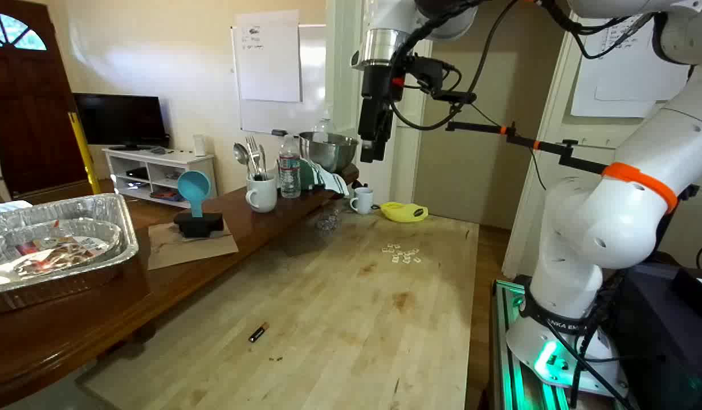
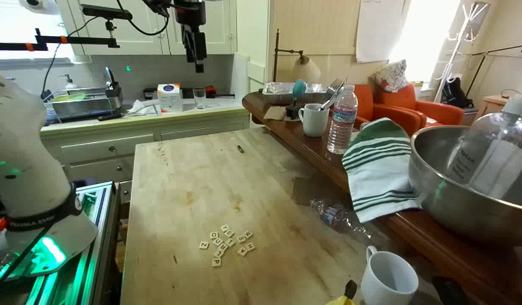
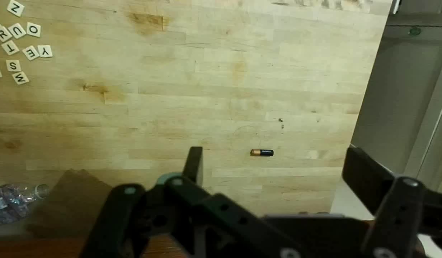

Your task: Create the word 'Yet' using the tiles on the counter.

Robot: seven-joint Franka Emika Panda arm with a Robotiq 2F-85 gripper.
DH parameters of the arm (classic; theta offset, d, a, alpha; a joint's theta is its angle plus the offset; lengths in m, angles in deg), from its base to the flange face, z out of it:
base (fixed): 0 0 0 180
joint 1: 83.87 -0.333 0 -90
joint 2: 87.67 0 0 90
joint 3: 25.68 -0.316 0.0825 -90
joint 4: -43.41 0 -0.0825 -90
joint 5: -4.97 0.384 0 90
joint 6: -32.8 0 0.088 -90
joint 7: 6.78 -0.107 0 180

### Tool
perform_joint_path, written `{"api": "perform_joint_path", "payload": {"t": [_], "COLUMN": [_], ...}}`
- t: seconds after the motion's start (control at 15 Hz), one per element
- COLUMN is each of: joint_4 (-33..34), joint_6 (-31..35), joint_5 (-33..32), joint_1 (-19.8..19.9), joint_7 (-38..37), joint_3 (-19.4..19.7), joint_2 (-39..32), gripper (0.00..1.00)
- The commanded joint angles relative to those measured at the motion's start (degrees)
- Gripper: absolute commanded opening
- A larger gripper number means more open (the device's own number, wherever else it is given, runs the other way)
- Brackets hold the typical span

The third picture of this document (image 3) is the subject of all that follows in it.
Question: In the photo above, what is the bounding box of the white letter tile T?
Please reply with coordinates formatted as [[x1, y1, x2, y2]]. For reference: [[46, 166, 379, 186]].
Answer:
[[0, 38, 20, 57]]

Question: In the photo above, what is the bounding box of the brown paper sheet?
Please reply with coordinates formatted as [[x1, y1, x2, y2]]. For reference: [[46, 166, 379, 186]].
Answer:
[[26, 167, 118, 240]]

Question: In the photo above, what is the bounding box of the white letter tile Y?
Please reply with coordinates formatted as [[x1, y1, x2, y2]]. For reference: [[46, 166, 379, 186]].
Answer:
[[37, 43, 54, 60]]

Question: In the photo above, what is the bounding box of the white letter tile Z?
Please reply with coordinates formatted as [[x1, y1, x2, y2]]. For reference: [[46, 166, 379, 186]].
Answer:
[[6, 0, 26, 18]]

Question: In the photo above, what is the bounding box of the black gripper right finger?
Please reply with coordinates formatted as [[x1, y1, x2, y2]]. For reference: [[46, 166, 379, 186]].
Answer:
[[341, 143, 442, 258]]

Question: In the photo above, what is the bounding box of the clear crumpled plastic bag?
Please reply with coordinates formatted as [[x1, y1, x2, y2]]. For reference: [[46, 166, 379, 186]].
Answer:
[[0, 182, 51, 226]]

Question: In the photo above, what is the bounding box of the white letter tile O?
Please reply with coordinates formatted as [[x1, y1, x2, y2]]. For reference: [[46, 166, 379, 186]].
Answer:
[[24, 20, 43, 38]]

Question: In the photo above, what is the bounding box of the dark brown wooden table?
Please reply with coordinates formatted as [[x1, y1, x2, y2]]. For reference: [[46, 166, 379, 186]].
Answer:
[[0, 233, 194, 258]]

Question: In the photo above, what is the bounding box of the aluminium robot mounting stand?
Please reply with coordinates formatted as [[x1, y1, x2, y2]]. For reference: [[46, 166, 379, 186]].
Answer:
[[351, 0, 442, 192]]

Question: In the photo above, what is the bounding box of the white letter tile E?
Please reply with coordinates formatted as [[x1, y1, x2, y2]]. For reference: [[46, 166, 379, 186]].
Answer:
[[21, 44, 40, 61]]

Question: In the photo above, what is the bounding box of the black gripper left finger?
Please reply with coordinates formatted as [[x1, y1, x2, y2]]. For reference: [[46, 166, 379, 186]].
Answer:
[[79, 144, 298, 258]]

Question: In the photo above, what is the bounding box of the black marker pen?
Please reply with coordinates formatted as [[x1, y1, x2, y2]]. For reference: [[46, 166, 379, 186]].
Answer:
[[250, 147, 275, 157]]

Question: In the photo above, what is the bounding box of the white letter tile U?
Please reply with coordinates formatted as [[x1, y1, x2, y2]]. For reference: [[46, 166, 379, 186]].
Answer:
[[7, 21, 27, 40]]

